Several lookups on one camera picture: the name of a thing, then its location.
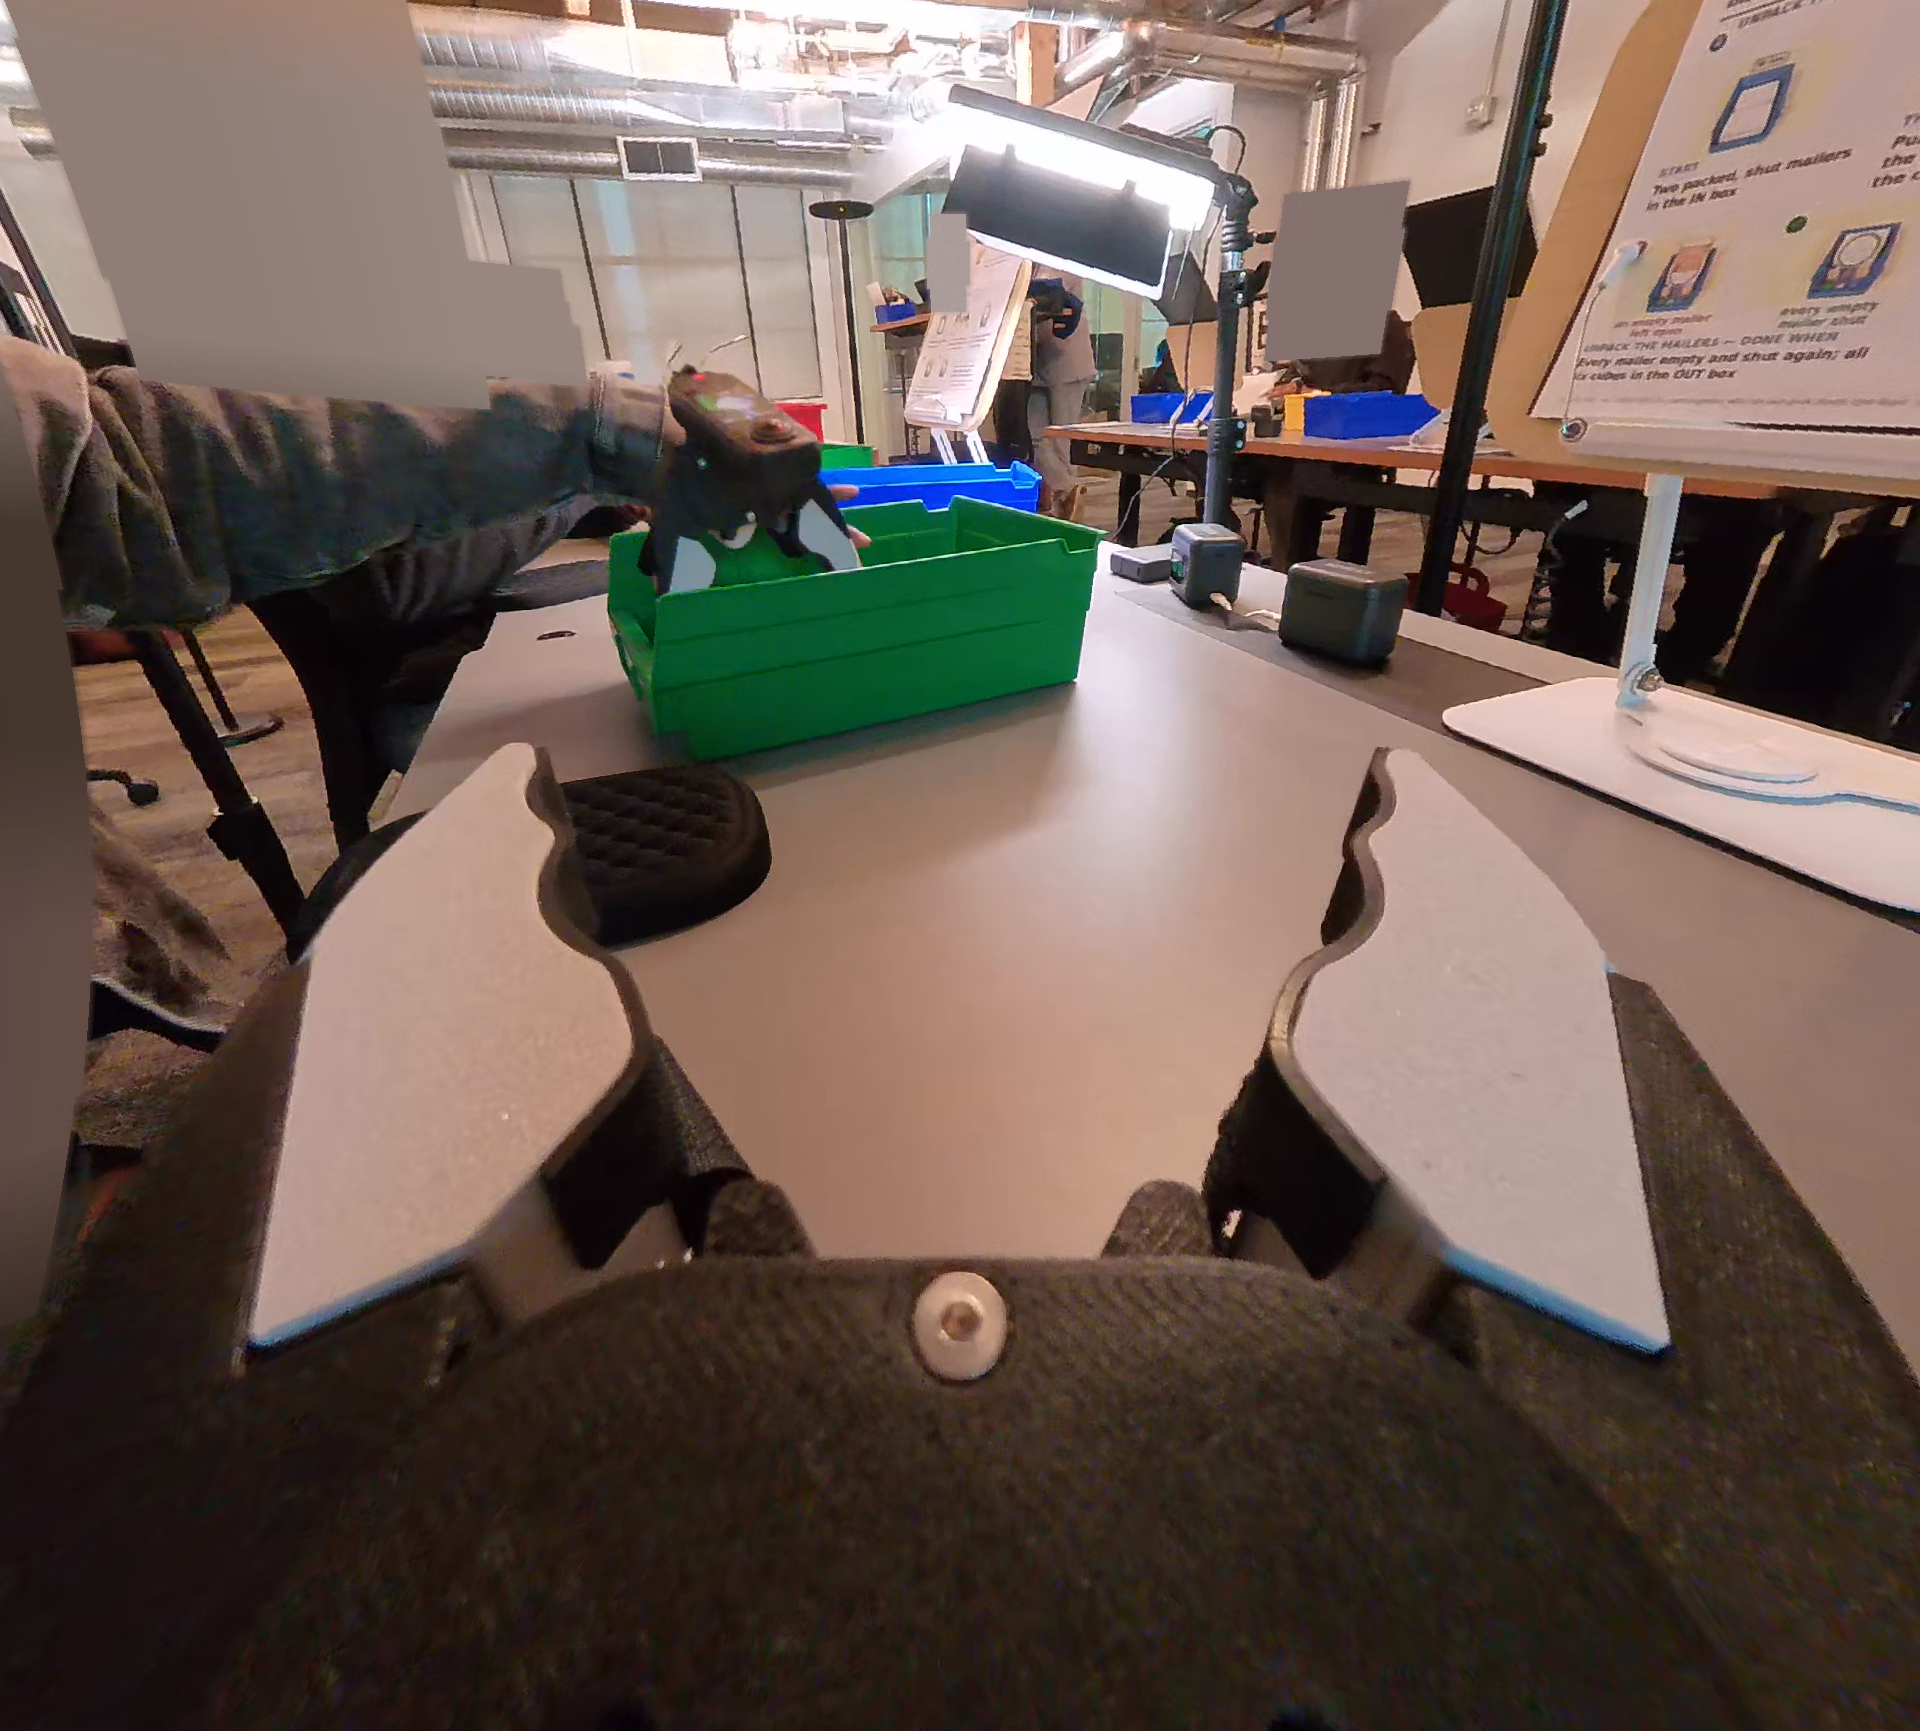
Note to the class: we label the white background sign stand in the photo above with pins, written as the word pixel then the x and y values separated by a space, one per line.
pixel 960 351

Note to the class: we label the black office chair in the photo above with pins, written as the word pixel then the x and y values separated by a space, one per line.
pixel 344 697

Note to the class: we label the white stand with instruction sheet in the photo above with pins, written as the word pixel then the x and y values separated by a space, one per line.
pixel 1634 157

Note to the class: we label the small grey power adapter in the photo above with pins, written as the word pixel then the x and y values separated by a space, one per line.
pixel 1141 563

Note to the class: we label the black tripod pole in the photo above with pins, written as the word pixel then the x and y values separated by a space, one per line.
pixel 1545 37

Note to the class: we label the person's left forearm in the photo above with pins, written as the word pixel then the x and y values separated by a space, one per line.
pixel 301 471

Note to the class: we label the red plastic bin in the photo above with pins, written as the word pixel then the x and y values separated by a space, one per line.
pixel 801 423

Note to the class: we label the printed instruction sheet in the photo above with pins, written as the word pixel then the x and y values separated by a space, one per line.
pixel 1770 201

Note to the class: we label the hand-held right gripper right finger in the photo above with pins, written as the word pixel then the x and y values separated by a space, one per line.
pixel 1484 1056

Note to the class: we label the blue plastic bin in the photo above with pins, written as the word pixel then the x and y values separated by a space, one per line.
pixel 960 483

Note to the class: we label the dark green charger cube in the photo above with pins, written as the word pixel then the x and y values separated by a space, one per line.
pixel 1342 615

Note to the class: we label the small ceiling air vent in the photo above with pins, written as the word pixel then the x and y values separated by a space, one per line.
pixel 660 157

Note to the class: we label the wooden background table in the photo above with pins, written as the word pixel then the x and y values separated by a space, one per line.
pixel 1200 435

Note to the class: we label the green plastic bin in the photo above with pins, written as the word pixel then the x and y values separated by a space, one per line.
pixel 849 457
pixel 871 653

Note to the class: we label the small blue bin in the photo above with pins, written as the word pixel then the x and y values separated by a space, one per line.
pixel 1372 417
pixel 1171 409

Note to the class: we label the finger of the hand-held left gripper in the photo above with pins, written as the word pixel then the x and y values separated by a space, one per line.
pixel 833 539
pixel 687 565

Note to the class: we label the black floor lamp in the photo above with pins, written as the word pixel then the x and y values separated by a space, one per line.
pixel 843 211

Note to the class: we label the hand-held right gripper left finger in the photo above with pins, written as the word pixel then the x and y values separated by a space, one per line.
pixel 435 1042

